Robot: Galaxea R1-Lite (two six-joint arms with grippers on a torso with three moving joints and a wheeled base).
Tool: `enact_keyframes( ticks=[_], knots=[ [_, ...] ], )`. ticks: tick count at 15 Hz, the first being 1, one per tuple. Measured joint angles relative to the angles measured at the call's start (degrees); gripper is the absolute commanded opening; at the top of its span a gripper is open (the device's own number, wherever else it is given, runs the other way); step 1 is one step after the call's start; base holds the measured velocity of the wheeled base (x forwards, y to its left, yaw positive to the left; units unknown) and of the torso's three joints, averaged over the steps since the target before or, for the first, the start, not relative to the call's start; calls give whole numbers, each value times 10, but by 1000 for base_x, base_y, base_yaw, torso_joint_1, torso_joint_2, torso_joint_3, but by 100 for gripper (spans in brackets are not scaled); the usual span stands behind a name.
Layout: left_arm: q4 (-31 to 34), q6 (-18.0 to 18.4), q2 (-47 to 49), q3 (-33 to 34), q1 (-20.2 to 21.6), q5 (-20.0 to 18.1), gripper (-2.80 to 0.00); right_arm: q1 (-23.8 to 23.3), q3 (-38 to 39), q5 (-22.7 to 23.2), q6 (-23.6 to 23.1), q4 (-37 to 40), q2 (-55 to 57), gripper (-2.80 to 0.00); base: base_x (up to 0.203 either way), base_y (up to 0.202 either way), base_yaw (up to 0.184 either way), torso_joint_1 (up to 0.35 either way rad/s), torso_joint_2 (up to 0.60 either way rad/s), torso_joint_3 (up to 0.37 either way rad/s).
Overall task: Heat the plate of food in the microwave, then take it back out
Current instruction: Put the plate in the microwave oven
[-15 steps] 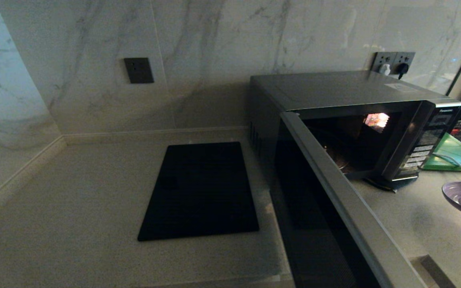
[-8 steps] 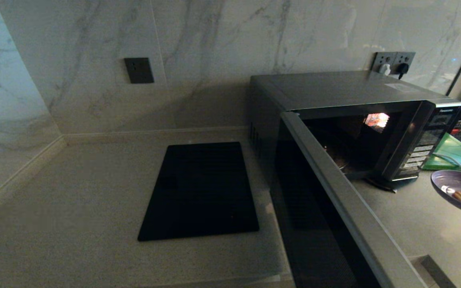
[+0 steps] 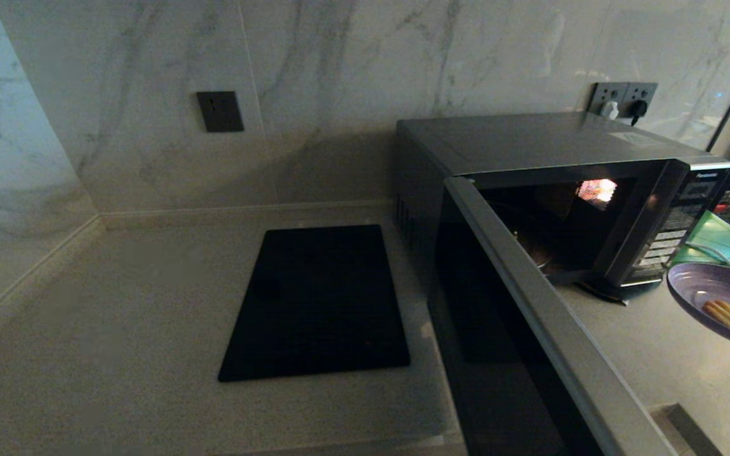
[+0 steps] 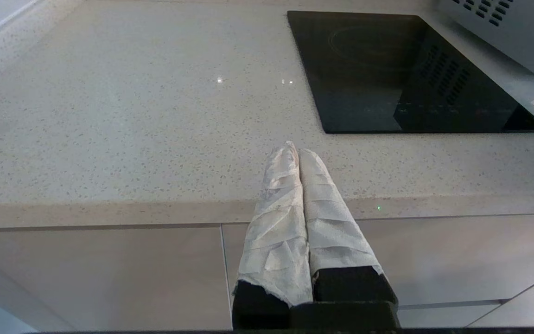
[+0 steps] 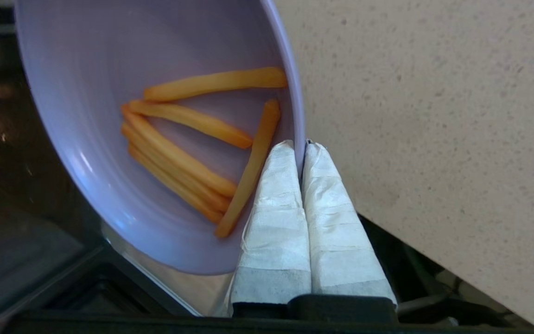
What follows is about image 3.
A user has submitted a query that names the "dark glass microwave door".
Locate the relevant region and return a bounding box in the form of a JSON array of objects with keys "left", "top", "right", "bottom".
[{"left": 427, "top": 176, "right": 677, "bottom": 456}]

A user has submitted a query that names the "purple plate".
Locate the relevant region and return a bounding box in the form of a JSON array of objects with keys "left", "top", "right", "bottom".
[{"left": 667, "top": 262, "right": 730, "bottom": 356}]

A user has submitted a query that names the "black induction cooktop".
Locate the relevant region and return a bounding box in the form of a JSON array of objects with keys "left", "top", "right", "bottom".
[{"left": 217, "top": 224, "right": 412, "bottom": 383}]

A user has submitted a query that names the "green cutting board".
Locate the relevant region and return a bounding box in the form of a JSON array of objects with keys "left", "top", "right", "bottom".
[{"left": 670, "top": 209, "right": 730, "bottom": 273}]

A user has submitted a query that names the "dark single wall socket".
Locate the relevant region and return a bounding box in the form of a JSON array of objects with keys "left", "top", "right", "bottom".
[{"left": 196, "top": 91, "right": 245, "bottom": 133}]

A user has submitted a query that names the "white power cable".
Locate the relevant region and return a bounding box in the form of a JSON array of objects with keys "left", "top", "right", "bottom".
[{"left": 685, "top": 242, "right": 730, "bottom": 270}]

